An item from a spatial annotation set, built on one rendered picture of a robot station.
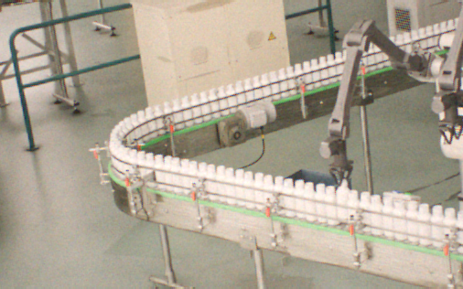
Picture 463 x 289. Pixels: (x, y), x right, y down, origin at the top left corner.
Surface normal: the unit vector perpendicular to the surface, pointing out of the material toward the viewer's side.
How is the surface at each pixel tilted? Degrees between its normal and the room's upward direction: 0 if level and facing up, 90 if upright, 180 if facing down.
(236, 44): 90
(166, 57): 90
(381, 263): 90
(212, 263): 0
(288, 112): 90
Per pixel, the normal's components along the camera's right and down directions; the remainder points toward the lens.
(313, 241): -0.64, 0.33
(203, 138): 0.52, 0.22
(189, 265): -0.12, -0.94
